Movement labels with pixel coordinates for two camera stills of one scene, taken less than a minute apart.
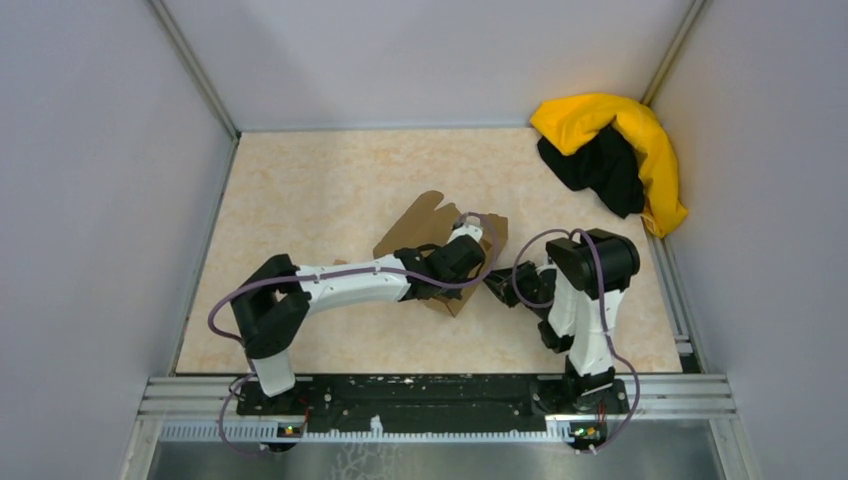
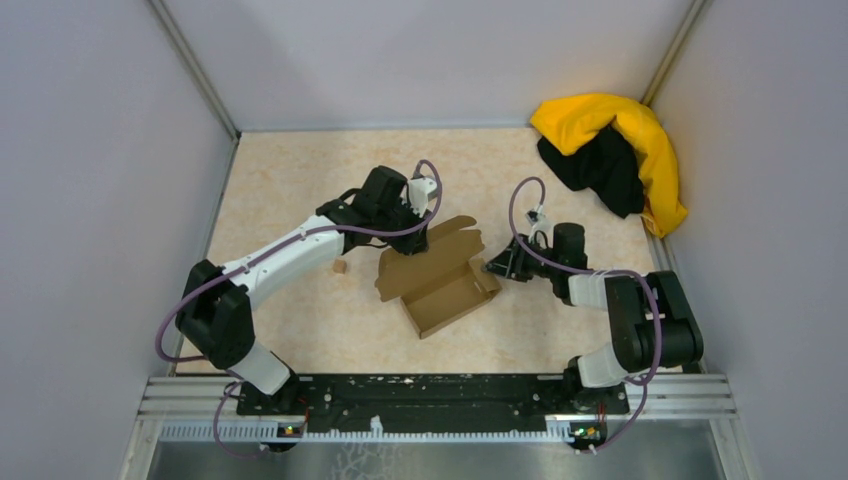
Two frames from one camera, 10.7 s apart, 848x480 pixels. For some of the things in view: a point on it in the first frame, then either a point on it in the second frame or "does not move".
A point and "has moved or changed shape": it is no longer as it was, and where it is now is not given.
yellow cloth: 566,123 does not move
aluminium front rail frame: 204,409 does not move
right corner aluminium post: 691,20 does not move
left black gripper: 454,293 → 411,244
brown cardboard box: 427,223 has moved or changed shape
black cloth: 607,164 does not move
